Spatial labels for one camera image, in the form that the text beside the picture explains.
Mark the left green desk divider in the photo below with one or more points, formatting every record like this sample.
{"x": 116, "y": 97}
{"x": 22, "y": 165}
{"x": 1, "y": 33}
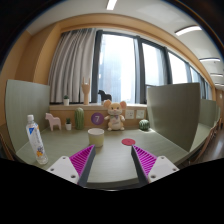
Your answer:
{"x": 24, "y": 98}

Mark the beige plush mouse toy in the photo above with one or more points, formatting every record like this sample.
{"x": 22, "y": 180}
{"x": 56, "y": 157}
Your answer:
{"x": 115, "y": 117}

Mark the green desk divider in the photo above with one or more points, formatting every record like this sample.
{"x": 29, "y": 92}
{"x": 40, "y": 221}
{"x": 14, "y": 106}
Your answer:
{"x": 173, "y": 112}
{"x": 24, "y": 98}

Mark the purple number seven sign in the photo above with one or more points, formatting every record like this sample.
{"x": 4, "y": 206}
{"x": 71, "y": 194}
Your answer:
{"x": 97, "y": 118}

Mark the small potted plant on desk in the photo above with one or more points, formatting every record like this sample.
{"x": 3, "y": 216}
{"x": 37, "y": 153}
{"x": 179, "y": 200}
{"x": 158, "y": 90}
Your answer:
{"x": 68, "y": 124}

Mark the right white wall socket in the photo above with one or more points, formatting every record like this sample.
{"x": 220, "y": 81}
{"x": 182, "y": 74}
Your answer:
{"x": 140, "y": 114}

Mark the right green desk divider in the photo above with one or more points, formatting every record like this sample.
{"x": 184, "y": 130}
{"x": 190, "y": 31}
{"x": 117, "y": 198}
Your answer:
{"x": 173, "y": 112}

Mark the red round coaster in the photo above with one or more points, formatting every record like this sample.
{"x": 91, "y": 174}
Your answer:
{"x": 128, "y": 141}

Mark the tall green cactus ornament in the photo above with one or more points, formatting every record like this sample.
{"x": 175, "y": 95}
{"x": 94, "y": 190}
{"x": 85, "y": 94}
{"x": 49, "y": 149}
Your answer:
{"x": 79, "y": 118}

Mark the grey window curtain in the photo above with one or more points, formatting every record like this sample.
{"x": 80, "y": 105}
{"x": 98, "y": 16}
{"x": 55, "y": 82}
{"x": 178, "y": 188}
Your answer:
{"x": 71, "y": 64}

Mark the pink wooden horse figure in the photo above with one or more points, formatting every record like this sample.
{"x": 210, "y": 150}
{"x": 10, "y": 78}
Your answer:
{"x": 53, "y": 121}

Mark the wooden hand model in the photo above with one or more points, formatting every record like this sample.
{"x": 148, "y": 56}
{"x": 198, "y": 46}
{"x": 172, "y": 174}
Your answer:
{"x": 86, "y": 90}

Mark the pale yellow paper cup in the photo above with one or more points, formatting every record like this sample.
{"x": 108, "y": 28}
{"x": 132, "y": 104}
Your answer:
{"x": 96, "y": 137}

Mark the left white wall socket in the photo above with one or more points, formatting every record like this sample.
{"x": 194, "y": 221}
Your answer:
{"x": 129, "y": 114}

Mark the white wall socket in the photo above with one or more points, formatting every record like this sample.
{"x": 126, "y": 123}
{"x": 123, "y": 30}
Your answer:
{"x": 140, "y": 114}
{"x": 129, "y": 114}

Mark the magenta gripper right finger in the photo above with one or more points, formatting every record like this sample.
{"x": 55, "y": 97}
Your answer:
{"x": 149, "y": 167}

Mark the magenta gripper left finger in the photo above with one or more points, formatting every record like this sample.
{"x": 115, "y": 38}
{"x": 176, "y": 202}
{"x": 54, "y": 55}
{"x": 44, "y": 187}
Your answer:
{"x": 75, "y": 168}

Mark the round green cactus ornament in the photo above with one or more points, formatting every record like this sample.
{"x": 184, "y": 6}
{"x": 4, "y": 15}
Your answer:
{"x": 144, "y": 125}

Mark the black horse figure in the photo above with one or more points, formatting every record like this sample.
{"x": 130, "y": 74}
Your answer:
{"x": 104, "y": 96}

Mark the small potted plant on ledge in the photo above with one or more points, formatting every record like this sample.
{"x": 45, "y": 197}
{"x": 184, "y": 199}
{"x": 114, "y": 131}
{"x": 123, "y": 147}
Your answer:
{"x": 66, "y": 100}

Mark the clear plastic water bottle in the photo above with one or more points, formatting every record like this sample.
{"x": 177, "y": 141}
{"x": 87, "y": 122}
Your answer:
{"x": 35, "y": 140}

